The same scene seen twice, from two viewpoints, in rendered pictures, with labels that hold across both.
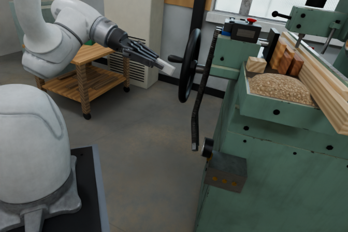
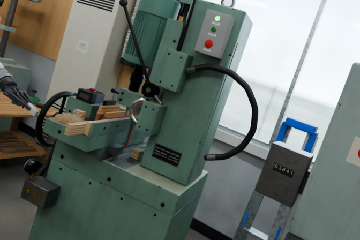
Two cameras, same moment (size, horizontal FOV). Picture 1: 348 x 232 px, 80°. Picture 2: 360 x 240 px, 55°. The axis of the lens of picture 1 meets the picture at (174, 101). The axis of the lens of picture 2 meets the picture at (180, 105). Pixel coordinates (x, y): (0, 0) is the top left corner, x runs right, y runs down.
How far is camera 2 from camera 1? 115 cm
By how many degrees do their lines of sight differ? 25
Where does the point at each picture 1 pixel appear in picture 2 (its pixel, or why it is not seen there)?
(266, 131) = (73, 161)
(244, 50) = (82, 107)
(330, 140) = (109, 172)
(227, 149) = (49, 175)
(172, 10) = not seen: hidden behind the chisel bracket
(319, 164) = (105, 195)
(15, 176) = not seen: outside the picture
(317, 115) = (77, 136)
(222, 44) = (70, 100)
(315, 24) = (129, 100)
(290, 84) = (71, 117)
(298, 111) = not seen: hidden behind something
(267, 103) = (55, 125)
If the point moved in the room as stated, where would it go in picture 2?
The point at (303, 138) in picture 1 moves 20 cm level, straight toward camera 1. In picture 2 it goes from (94, 170) to (45, 169)
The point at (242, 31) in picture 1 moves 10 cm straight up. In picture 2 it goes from (82, 94) to (88, 73)
